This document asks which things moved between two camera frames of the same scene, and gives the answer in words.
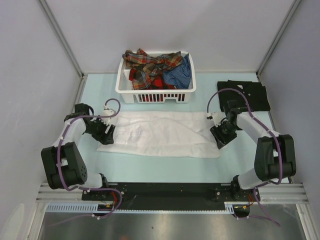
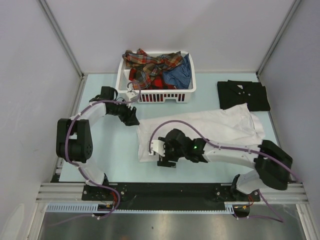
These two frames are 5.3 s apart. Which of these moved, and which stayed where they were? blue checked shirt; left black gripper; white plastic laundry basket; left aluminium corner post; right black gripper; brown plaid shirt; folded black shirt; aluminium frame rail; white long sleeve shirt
Moved: right black gripper; left black gripper; white long sleeve shirt
Stayed: aluminium frame rail; folded black shirt; left aluminium corner post; white plastic laundry basket; brown plaid shirt; blue checked shirt
